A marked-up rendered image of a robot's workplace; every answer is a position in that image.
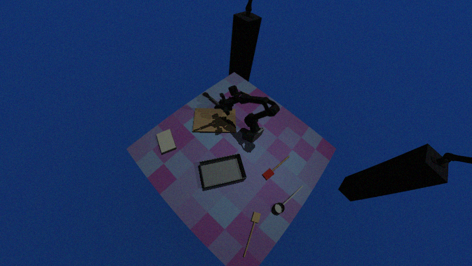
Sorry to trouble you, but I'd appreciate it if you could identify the light wooden board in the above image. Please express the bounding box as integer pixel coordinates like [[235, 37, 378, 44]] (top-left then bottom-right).
[[192, 108, 236, 133]]

